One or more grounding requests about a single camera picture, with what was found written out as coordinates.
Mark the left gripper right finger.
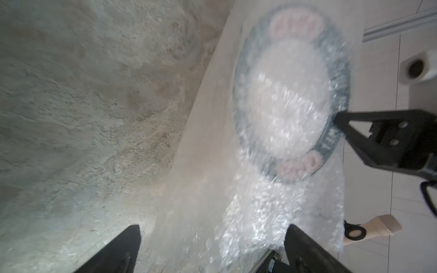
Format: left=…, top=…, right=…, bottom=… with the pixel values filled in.
left=284, top=224, right=351, bottom=273

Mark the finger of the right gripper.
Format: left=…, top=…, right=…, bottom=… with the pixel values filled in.
left=333, top=110, right=437, bottom=181

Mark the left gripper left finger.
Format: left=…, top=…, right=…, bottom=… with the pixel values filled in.
left=75, top=225, right=142, bottom=273

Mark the bubble wrap sheet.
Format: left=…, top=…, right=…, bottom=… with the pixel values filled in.
left=148, top=1, right=363, bottom=273

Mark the green rimmed plate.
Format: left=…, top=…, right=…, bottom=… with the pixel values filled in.
left=232, top=3, right=351, bottom=184

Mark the beige foam microphone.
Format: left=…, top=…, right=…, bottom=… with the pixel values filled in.
left=344, top=215, right=402, bottom=246

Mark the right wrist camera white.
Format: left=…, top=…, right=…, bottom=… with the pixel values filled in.
left=399, top=49, right=437, bottom=85

